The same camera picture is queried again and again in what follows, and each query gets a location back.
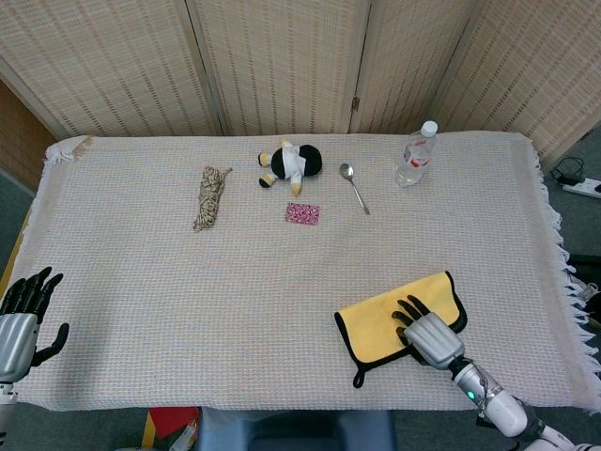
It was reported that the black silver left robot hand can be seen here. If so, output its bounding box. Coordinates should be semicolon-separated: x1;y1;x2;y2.
0;266;70;384

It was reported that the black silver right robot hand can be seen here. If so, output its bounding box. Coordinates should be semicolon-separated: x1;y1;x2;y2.
391;294;466;372

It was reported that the black and yellow cloth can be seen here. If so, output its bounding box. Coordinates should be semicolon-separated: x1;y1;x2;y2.
333;270;469;389

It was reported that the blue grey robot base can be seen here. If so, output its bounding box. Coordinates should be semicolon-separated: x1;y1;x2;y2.
194;407;398;451

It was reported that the light woven fringed tablecloth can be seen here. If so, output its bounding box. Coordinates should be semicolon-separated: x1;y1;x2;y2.
0;132;600;412

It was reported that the white sneaker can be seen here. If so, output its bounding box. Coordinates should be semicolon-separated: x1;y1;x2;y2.
580;281;601;328

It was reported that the red and yellow object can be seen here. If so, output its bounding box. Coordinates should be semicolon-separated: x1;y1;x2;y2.
143;406;201;447

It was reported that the pink patterned card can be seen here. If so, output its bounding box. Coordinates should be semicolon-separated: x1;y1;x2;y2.
285;202;321;226

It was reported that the clear plastic water bottle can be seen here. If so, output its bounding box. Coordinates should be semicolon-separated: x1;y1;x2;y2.
394;119;439;188

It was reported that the metal spoon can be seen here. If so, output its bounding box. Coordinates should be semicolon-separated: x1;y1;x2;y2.
339;162;372;216

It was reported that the white power strip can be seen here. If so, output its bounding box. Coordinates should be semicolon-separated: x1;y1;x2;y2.
562;178;601;198

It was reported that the black white plush toy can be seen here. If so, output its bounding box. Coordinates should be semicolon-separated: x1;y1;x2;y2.
255;136;323;196

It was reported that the woven folding screen panel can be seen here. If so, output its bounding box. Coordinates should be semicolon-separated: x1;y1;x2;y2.
434;0;601;161
185;0;372;137
349;0;475;135
0;0;224;140

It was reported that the beige braided rope bundle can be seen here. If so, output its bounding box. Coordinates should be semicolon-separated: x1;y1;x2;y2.
191;165;234;232

